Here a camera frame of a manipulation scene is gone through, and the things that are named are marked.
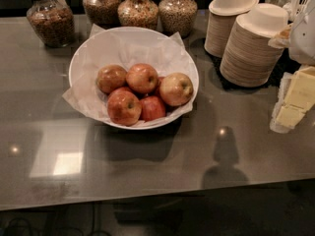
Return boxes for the back stack paper bowls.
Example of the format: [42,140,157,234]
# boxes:
[204,0,259,58]

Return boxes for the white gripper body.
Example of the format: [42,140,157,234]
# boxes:
[288,2,315,65]

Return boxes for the white paper bowl liner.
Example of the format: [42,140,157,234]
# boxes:
[61,24,200,129]

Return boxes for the leftmost glass cereal jar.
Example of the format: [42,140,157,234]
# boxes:
[27,0,75,47]

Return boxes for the left back apple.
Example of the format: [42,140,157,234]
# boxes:
[96,64,127,93]

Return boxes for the stack paper bowls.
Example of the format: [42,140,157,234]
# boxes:
[204,0,259,58]
[220,3,288,87]

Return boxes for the front right red apple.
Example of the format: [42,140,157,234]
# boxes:
[140,95,166,122]

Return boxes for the front stack paper bowls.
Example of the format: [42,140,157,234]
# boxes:
[220,3,288,87]

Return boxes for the white bowl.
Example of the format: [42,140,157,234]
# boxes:
[68,26,200,131]

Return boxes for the red-yellow apple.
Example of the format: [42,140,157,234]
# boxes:
[126,63,158,94]

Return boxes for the front left red apple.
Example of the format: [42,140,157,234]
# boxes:
[107,90,142,126]

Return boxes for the glass cereal jar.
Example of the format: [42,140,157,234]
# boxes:
[117,0,158,30]
[83,0,121,28]
[158,0,198,37]
[27,0,75,47]

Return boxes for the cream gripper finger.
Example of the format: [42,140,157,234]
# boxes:
[268,24,292,49]
[270,65,315,134]

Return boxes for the black mat under bowls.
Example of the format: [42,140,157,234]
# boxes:
[207,49,300,90]

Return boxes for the right yellowish apple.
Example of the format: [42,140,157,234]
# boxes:
[159,73,194,106]

